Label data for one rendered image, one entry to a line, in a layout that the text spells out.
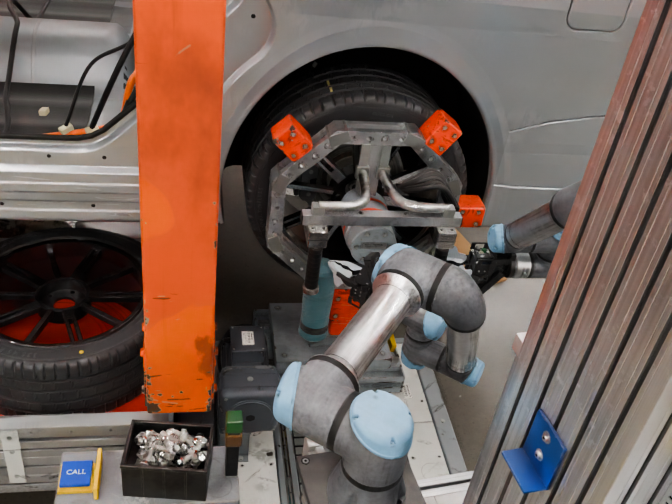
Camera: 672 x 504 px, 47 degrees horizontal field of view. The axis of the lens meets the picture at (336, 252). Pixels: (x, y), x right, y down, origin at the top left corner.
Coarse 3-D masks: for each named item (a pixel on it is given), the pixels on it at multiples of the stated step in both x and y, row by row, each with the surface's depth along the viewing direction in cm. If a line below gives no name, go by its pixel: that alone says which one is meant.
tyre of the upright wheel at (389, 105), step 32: (352, 64) 223; (288, 96) 219; (320, 96) 211; (352, 96) 208; (384, 96) 209; (416, 96) 217; (256, 128) 225; (320, 128) 210; (256, 160) 215; (448, 160) 223; (256, 192) 220; (256, 224) 226
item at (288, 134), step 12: (288, 120) 202; (276, 132) 203; (288, 132) 200; (300, 132) 202; (276, 144) 202; (288, 144) 202; (300, 144) 203; (312, 144) 205; (288, 156) 204; (300, 156) 205
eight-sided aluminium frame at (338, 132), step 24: (336, 120) 206; (336, 144) 204; (360, 144) 205; (408, 144) 207; (288, 168) 207; (456, 192) 219; (288, 240) 227; (432, 240) 232; (288, 264) 226; (336, 288) 235
